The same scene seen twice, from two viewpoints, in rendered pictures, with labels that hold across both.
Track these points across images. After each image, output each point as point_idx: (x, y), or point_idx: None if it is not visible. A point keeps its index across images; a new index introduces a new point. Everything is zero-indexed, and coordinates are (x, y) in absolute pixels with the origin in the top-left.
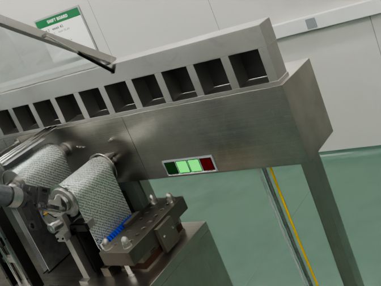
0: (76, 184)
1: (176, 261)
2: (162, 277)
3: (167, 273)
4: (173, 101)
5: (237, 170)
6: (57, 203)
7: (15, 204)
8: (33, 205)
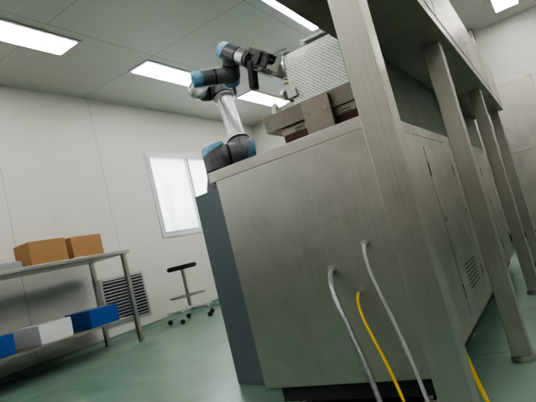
0: (294, 53)
1: (300, 143)
2: (274, 153)
3: (283, 151)
4: None
5: (297, 14)
6: (274, 68)
7: (237, 62)
8: (250, 65)
